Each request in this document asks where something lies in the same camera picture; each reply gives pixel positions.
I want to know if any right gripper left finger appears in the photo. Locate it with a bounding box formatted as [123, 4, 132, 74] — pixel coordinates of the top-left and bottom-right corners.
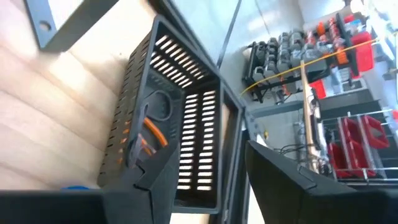
[104, 140, 181, 224]

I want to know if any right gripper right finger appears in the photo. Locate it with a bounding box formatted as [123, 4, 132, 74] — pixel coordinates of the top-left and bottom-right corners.
[245, 141, 349, 224]

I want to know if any orange rubber band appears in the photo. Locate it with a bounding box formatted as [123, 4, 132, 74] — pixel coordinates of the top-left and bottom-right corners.
[136, 138, 156, 156]
[142, 117, 169, 147]

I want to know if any narrow black plastic basket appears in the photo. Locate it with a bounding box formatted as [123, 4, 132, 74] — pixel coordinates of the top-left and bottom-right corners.
[97, 14, 246, 215]

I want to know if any wooden pole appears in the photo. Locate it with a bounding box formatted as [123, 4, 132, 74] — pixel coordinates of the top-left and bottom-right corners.
[299, 60, 320, 172]

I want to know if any small red storage bin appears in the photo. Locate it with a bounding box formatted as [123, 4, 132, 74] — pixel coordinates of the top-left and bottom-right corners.
[309, 79, 327, 100]

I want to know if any black rack with grey bins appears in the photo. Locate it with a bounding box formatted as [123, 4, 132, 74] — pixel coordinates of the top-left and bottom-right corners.
[244, 12, 361, 103]

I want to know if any large red storage bin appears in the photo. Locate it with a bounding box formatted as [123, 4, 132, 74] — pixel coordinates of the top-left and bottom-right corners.
[351, 30, 376, 74]

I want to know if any wire rack with red bins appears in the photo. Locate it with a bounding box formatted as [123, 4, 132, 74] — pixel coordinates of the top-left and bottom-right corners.
[322, 107, 398, 187]

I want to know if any taut yellow cord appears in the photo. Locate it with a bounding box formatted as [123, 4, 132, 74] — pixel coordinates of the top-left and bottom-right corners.
[239, 37, 379, 96]

